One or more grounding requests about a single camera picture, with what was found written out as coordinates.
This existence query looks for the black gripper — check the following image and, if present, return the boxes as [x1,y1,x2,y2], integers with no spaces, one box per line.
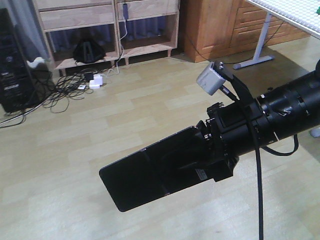
[176,101,277,182]

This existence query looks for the black foldable phone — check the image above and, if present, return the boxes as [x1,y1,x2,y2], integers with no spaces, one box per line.
[99,126,211,212]

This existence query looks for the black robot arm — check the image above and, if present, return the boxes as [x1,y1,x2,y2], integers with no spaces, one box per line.
[177,61,320,181]

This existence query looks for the grey desk leg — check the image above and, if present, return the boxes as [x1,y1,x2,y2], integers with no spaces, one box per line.
[232,13,274,70]

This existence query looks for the white desk top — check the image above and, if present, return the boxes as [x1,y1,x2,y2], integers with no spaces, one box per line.
[249,0,320,39]

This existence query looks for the orange wooden cabinet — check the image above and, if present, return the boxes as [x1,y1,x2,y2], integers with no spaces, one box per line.
[178,0,267,63]

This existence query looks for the white power strip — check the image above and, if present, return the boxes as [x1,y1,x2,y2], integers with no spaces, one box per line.
[89,74,104,89]

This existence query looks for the black bag on shelf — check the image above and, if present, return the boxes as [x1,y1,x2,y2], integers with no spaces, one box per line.
[72,39,106,64]

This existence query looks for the light wooden shelf unit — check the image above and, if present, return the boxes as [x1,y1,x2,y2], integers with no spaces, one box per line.
[33,0,180,74]

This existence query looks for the black computer tower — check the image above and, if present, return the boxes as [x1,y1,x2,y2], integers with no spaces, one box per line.
[0,8,40,113]

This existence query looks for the black camera cable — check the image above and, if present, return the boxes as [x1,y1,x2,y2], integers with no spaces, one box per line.
[221,84,300,240]

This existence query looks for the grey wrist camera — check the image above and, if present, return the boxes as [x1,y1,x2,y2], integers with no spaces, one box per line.
[196,62,226,96]

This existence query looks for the tangled black floor cables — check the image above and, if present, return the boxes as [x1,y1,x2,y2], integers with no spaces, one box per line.
[0,67,113,128]

